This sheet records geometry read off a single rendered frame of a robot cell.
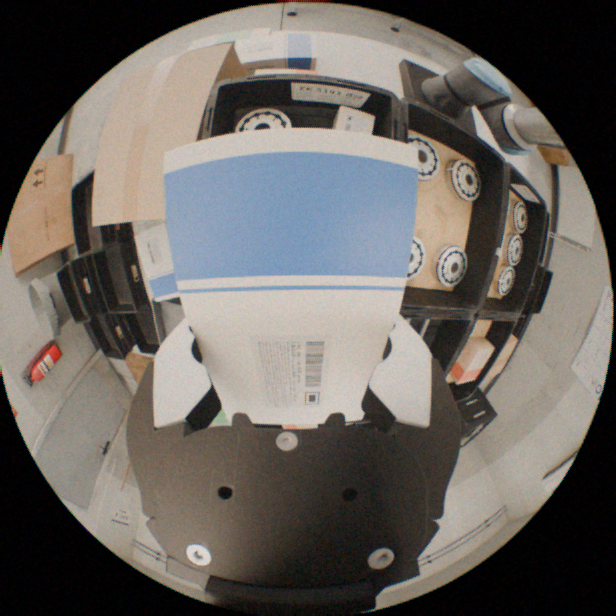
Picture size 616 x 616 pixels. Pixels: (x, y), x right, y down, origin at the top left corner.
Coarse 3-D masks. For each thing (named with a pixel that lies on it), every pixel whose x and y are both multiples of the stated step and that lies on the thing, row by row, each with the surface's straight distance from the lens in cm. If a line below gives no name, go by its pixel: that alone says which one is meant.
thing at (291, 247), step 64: (192, 192) 10; (256, 192) 9; (320, 192) 9; (384, 192) 10; (192, 256) 10; (256, 256) 9; (320, 256) 9; (384, 256) 10; (192, 320) 12; (256, 320) 10; (320, 320) 10; (384, 320) 11; (256, 384) 14; (320, 384) 14
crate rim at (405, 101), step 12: (420, 108) 42; (432, 108) 44; (444, 120) 45; (468, 132) 48; (480, 144) 51; (504, 168) 57; (504, 180) 56; (504, 192) 55; (504, 204) 55; (492, 252) 53; (492, 264) 53; (480, 300) 54; (432, 312) 44; (444, 312) 46; (456, 312) 49; (468, 312) 52
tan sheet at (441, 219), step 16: (432, 144) 53; (448, 160) 55; (432, 192) 50; (448, 192) 53; (416, 208) 47; (432, 208) 50; (448, 208) 53; (464, 208) 57; (416, 224) 47; (432, 224) 50; (448, 224) 53; (464, 224) 57; (432, 240) 50; (448, 240) 54; (464, 240) 58; (432, 256) 51; (432, 288) 55; (448, 288) 58
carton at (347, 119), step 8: (344, 112) 39; (352, 112) 39; (360, 112) 40; (336, 120) 39; (344, 120) 38; (352, 120) 38; (360, 120) 39; (368, 120) 40; (336, 128) 37; (344, 128) 37; (352, 128) 38; (360, 128) 38; (368, 128) 39
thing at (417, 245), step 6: (414, 240) 44; (414, 246) 44; (420, 246) 45; (420, 252) 45; (420, 258) 45; (420, 264) 46; (408, 270) 45; (414, 270) 46; (420, 270) 46; (408, 276) 45; (414, 276) 46
